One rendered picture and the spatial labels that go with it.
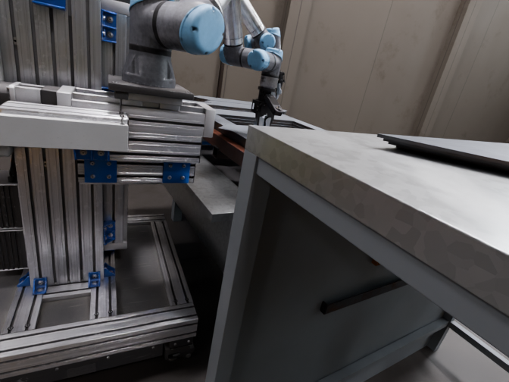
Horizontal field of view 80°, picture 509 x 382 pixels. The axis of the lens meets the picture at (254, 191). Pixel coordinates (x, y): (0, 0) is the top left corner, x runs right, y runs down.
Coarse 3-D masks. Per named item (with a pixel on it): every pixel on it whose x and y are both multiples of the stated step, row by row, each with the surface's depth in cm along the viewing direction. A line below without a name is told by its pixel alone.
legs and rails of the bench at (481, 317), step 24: (264, 168) 47; (288, 192) 42; (312, 192) 38; (336, 216) 35; (360, 240) 32; (384, 240) 30; (384, 264) 30; (408, 264) 27; (432, 288) 26; (456, 288) 24; (456, 312) 24; (480, 312) 23; (480, 336) 23; (504, 336) 22; (504, 360) 128
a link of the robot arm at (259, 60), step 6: (246, 48) 119; (246, 54) 117; (252, 54) 114; (258, 54) 113; (264, 54) 114; (270, 54) 119; (246, 60) 118; (252, 60) 115; (258, 60) 113; (264, 60) 113; (270, 60) 117; (246, 66) 120; (252, 66) 115; (258, 66) 114; (264, 66) 116; (270, 66) 119
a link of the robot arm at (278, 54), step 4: (268, 48) 123; (272, 48) 122; (272, 52) 122; (276, 52) 122; (280, 52) 123; (276, 56) 123; (280, 56) 124; (276, 60) 122; (280, 60) 125; (276, 64) 123; (280, 64) 126; (276, 68) 125; (264, 72) 126; (268, 72) 125; (272, 72) 125; (276, 72) 126; (268, 76) 126; (272, 76) 126; (276, 76) 127
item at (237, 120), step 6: (216, 108) 204; (222, 108) 206; (228, 108) 209; (234, 108) 211; (240, 108) 214; (246, 108) 216; (222, 114) 172; (228, 120) 175; (234, 120) 177; (240, 120) 179; (246, 120) 181; (252, 120) 183; (276, 120) 193; (282, 120) 195; (216, 126) 149; (270, 126) 191; (276, 126) 193; (282, 126) 195; (288, 126) 197; (294, 126) 198; (300, 126) 194; (306, 126) 189; (222, 132) 144; (228, 132) 138; (234, 132) 133; (234, 138) 134; (240, 138) 129; (240, 144) 129
